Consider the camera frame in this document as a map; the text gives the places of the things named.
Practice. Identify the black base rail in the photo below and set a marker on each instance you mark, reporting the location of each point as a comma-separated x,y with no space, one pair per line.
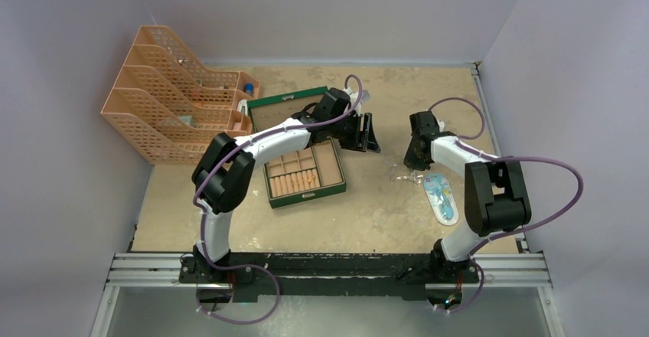
412,277

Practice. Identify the blue white oval dish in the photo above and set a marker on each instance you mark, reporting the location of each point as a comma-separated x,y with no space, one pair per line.
441,199

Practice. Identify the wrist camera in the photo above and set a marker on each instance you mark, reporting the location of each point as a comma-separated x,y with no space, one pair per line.
440,124
354,95

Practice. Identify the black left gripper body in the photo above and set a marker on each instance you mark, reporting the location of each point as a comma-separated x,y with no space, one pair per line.
345,131

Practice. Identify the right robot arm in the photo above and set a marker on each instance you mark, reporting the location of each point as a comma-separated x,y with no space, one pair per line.
495,198

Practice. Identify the orange mesh file organizer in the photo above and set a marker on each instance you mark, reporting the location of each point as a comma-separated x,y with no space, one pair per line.
169,106

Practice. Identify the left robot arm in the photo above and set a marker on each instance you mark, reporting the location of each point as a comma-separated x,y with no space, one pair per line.
223,174

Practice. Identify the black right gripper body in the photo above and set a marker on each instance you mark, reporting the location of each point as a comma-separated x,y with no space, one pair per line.
413,160

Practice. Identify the green jewelry box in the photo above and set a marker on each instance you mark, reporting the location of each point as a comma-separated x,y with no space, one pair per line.
302,175

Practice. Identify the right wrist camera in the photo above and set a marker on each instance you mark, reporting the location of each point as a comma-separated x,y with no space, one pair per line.
440,124

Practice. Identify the aluminium frame rail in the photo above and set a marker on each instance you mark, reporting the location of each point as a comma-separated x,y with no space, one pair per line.
497,117

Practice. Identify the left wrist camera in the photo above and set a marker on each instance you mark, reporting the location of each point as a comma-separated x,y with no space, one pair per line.
354,95

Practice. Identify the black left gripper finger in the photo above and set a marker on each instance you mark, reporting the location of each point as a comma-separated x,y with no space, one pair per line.
366,144
367,128

